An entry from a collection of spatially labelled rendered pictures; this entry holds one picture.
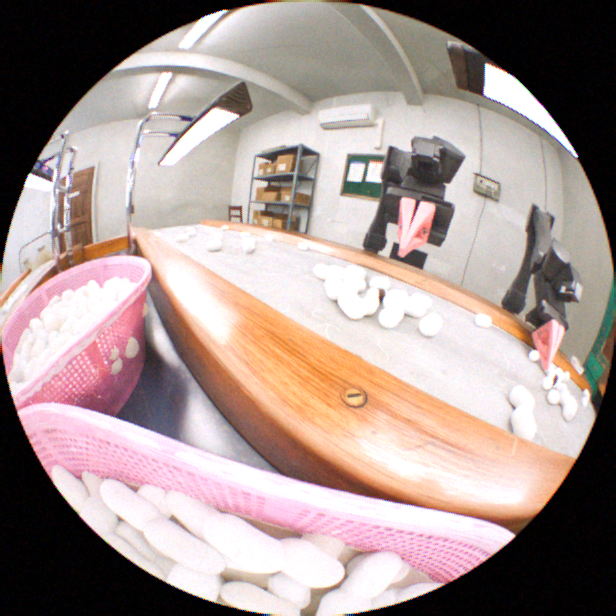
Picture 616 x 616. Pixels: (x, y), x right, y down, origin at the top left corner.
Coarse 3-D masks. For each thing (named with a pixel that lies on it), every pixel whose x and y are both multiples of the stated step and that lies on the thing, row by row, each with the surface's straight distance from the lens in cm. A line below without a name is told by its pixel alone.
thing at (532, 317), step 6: (540, 306) 41; (528, 312) 44; (534, 312) 43; (558, 312) 44; (528, 318) 43; (534, 318) 44; (540, 318) 45; (564, 318) 46; (534, 324) 45; (540, 324) 46; (564, 324) 47; (564, 330) 47
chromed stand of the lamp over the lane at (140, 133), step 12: (144, 120) 63; (180, 120) 65; (144, 132) 77; (156, 132) 77; (168, 132) 78; (180, 132) 79; (132, 156) 59; (132, 168) 58; (132, 180) 57; (132, 192) 57; (132, 204) 57; (132, 216) 57; (132, 228) 57; (132, 240) 57; (132, 252) 58
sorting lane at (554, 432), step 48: (192, 240) 55; (240, 240) 53; (288, 288) 21; (336, 336) 15; (384, 336) 17; (432, 336) 22; (480, 336) 31; (432, 384) 15; (480, 384) 20; (528, 384) 30; (576, 432) 43
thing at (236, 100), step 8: (232, 88) 45; (240, 88) 46; (224, 96) 43; (232, 96) 44; (240, 96) 45; (248, 96) 46; (208, 104) 47; (216, 104) 44; (224, 104) 43; (232, 104) 43; (240, 104) 44; (248, 104) 45; (200, 112) 50; (208, 112) 47; (232, 112) 46; (240, 112) 46; (248, 112) 45; (192, 120) 54; (200, 120) 51; (232, 120) 50; (184, 128) 60; (208, 136) 61; (176, 144) 69; (168, 152) 78; (160, 160) 91
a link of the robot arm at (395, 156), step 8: (392, 152) 64; (400, 152) 57; (408, 152) 63; (384, 160) 68; (392, 160) 62; (400, 160) 54; (384, 168) 65; (400, 168) 48; (384, 176) 66; (400, 176) 46
